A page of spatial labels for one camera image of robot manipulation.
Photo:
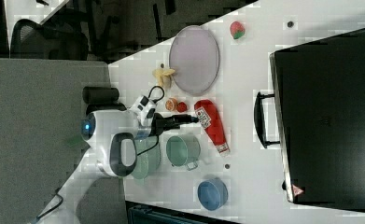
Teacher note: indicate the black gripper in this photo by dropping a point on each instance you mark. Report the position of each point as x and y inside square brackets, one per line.
[160, 124]

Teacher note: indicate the red ketchup bottle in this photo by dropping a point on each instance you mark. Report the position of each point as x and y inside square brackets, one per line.
[207, 113]

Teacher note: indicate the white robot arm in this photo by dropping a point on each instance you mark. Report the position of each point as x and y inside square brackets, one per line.
[106, 132]

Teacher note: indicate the small red toy tomato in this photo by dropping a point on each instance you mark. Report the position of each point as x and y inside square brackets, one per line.
[181, 107]

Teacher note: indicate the toy orange slice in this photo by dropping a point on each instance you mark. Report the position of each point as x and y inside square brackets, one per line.
[171, 104]

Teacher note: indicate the green metal cup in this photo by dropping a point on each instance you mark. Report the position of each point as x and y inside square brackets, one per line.
[183, 150]

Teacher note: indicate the peeled toy banana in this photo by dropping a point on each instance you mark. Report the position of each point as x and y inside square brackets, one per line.
[163, 77]

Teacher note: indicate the grey round plate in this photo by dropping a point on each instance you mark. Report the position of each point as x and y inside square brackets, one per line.
[195, 57]

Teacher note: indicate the blue bowl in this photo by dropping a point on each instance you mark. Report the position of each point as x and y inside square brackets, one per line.
[212, 194]

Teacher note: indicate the black cylinder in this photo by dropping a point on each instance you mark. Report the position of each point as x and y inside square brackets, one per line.
[100, 95]

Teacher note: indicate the dark blue crate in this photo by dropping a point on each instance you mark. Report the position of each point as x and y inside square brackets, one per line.
[146, 214]

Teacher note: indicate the toy strawberry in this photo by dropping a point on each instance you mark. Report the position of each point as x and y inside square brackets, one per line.
[237, 30]

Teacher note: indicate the black office chair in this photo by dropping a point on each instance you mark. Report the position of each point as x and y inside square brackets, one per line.
[31, 40]

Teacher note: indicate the black toaster oven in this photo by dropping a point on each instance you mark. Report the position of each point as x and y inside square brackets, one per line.
[319, 96]

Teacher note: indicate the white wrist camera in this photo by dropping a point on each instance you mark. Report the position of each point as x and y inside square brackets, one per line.
[144, 109]

